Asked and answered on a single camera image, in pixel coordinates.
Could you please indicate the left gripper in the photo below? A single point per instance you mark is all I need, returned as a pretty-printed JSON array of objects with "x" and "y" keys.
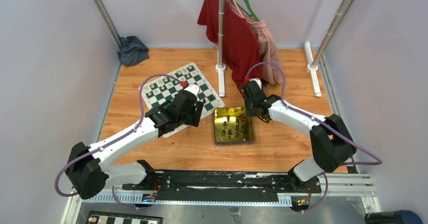
[{"x": 194, "y": 120}]

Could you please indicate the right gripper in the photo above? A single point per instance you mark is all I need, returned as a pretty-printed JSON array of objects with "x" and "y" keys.
[{"x": 249, "y": 112}]

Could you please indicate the yellow metal tin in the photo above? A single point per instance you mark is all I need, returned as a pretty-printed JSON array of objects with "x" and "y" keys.
[{"x": 224, "y": 121}]

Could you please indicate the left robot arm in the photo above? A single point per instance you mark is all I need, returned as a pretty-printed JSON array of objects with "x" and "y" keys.
[{"x": 91, "y": 168}]

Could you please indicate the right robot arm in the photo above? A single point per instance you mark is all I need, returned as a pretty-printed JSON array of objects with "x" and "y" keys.
[{"x": 329, "y": 137}]

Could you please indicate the green white chess mat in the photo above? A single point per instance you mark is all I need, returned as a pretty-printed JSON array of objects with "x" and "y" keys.
[{"x": 159, "y": 90}]

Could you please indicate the pink shorts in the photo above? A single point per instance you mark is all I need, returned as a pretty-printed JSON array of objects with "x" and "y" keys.
[{"x": 269, "y": 55}]

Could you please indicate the red t-shirt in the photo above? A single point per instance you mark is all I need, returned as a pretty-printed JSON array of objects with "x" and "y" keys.
[{"x": 240, "y": 46}]

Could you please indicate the white clothes rack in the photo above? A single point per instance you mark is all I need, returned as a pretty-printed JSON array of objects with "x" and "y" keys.
[{"x": 220, "y": 67}]

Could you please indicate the dark blue crumpled cloth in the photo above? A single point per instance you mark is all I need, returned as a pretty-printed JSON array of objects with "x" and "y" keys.
[{"x": 133, "y": 51}]

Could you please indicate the green clothes hanger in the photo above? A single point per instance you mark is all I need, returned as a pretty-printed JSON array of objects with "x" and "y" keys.
[{"x": 249, "y": 11}]

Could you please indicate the dark blue bottle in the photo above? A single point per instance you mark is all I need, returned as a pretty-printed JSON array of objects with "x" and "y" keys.
[{"x": 393, "y": 217}]

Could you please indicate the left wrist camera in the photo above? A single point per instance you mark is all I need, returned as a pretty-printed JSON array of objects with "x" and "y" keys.
[{"x": 193, "y": 88}]

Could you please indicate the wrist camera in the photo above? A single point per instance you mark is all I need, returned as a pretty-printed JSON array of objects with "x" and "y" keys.
[
  {"x": 257, "y": 81},
  {"x": 193, "y": 88}
]

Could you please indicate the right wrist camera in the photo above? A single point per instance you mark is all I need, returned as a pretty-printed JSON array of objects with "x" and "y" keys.
[{"x": 257, "y": 81}]

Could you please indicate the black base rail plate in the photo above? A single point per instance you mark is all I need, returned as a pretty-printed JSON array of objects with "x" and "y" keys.
[{"x": 217, "y": 186}]

